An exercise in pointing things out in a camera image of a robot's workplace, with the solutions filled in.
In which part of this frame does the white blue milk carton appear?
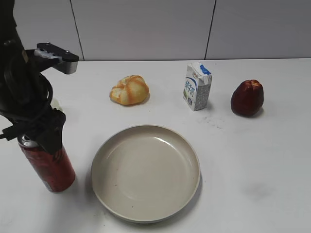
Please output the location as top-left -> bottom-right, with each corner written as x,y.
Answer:
183,62 -> 212,111

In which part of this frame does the dark red wax apple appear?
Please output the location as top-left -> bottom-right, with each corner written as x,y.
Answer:
230,80 -> 264,117

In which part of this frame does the red cola can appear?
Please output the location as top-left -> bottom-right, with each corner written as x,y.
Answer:
17,135 -> 75,193

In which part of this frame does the orange white bread roll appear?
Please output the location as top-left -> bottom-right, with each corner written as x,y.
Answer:
109,75 -> 149,105

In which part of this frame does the beige round plate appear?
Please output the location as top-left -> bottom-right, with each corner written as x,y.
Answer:
90,125 -> 201,224

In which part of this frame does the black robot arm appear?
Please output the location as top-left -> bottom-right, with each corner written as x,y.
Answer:
0,0 -> 66,155

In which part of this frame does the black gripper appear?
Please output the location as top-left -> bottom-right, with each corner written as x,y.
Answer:
0,39 -> 66,154

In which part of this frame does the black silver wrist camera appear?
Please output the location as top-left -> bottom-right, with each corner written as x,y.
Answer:
26,42 -> 80,75

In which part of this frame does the pale white round ball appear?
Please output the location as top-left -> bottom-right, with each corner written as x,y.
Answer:
51,98 -> 63,112

